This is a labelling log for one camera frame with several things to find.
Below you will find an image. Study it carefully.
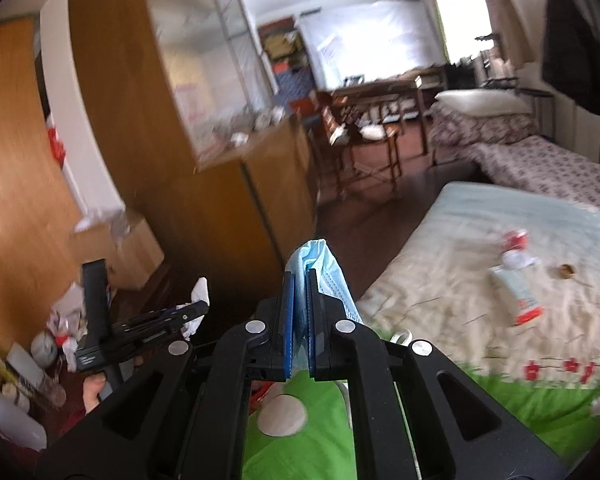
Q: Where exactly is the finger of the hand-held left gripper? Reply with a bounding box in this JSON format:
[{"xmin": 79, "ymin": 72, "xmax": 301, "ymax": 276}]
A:
[
  {"xmin": 150, "ymin": 300, "xmax": 211, "ymax": 318},
  {"xmin": 147, "ymin": 314, "xmax": 206, "ymax": 336}
]

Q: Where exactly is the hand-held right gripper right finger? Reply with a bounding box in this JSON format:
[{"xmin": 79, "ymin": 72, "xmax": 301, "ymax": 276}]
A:
[{"xmin": 306, "ymin": 267, "xmax": 568, "ymax": 480}]

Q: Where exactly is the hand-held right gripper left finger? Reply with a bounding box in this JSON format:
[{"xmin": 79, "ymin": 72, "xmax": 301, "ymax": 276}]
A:
[{"xmin": 35, "ymin": 270, "xmax": 308, "ymax": 480}]

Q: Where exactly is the white tissue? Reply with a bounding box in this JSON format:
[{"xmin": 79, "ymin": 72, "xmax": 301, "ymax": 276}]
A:
[{"xmin": 177, "ymin": 276, "xmax": 212, "ymax": 338}]

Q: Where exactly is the blue face mask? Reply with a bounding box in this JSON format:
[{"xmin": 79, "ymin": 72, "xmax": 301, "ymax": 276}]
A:
[{"xmin": 285, "ymin": 237, "xmax": 366, "ymax": 326}]

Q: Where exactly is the person's left hand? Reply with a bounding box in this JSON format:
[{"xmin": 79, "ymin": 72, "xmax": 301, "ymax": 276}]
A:
[{"xmin": 82, "ymin": 376, "xmax": 106, "ymax": 414}]

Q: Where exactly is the pile of crumpled wrappers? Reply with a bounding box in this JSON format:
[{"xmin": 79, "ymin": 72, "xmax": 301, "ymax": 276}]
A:
[{"xmin": 45, "ymin": 282, "xmax": 117, "ymax": 372}]

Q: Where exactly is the cardboard box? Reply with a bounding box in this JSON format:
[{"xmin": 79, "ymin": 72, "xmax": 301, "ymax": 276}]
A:
[{"xmin": 72, "ymin": 210, "xmax": 166, "ymax": 291}]

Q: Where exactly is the wooden cabinet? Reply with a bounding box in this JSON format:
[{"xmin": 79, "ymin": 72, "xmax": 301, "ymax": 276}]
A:
[{"xmin": 69, "ymin": 0, "xmax": 321, "ymax": 281}]

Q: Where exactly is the wooden door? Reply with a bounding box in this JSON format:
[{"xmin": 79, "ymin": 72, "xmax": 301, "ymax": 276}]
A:
[{"xmin": 0, "ymin": 15, "xmax": 88, "ymax": 376}]

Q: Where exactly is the white plastic bottle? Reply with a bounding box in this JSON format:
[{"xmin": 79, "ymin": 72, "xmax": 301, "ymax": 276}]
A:
[{"xmin": 0, "ymin": 380, "xmax": 48, "ymax": 452}]

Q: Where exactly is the red hanging ornament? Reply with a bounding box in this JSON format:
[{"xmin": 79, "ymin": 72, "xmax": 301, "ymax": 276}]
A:
[{"xmin": 46, "ymin": 126, "xmax": 72, "ymax": 167}]

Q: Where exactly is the wooden chair with cushion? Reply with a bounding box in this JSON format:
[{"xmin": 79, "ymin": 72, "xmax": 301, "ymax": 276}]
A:
[{"xmin": 324, "ymin": 92, "xmax": 402, "ymax": 187}]

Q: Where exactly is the clear plastic bag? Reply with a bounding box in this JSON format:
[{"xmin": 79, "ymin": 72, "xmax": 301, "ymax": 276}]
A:
[{"xmin": 500, "ymin": 250, "xmax": 541, "ymax": 272}]

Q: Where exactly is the red crumpled wrapper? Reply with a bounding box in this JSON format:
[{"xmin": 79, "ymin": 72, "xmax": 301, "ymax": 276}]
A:
[{"xmin": 500, "ymin": 230, "xmax": 529, "ymax": 252}]

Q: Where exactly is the wooden table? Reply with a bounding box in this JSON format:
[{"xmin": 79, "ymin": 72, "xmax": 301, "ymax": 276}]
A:
[{"xmin": 330, "ymin": 67, "xmax": 449, "ymax": 157}]

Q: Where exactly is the white pillow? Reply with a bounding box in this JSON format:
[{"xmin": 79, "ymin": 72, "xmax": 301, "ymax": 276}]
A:
[{"xmin": 434, "ymin": 89, "xmax": 531, "ymax": 116}]

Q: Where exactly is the floral covered bed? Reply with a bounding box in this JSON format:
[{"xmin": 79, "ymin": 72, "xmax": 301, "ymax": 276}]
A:
[{"xmin": 472, "ymin": 137, "xmax": 600, "ymax": 246}]

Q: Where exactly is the window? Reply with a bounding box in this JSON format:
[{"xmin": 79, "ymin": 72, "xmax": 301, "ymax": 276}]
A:
[{"xmin": 432, "ymin": 0, "xmax": 493, "ymax": 62}]

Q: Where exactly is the light curtain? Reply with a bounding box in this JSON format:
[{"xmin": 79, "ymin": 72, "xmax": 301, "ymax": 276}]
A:
[{"xmin": 472, "ymin": 0, "xmax": 519, "ymax": 69}]

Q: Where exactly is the black jacket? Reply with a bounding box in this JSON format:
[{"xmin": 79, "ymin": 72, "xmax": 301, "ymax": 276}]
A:
[{"xmin": 540, "ymin": 0, "xmax": 600, "ymax": 121}]

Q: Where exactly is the white wall board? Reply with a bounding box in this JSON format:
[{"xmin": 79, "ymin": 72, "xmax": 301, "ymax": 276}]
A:
[{"xmin": 300, "ymin": 0, "xmax": 448, "ymax": 88}]

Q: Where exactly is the black metal bed frame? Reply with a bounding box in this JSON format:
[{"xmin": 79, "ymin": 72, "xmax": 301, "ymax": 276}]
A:
[{"xmin": 480, "ymin": 75, "xmax": 556, "ymax": 143}]

